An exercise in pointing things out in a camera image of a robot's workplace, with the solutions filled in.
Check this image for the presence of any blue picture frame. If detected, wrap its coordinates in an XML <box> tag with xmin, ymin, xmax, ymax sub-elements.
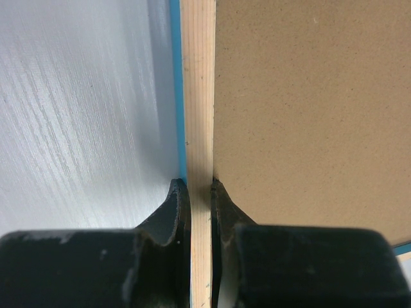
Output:
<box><xmin>170</xmin><ymin>1</ymin><xmax>410</xmax><ymax>307</ymax></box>

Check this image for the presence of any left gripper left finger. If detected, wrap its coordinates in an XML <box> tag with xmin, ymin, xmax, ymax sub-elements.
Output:
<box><xmin>1</xmin><ymin>179</ymin><xmax>191</xmax><ymax>307</ymax></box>

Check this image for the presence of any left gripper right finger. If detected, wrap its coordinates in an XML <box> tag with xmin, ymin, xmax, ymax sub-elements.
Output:
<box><xmin>211</xmin><ymin>180</ymin><xmax>408</xmax><ymax>307</ymax></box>

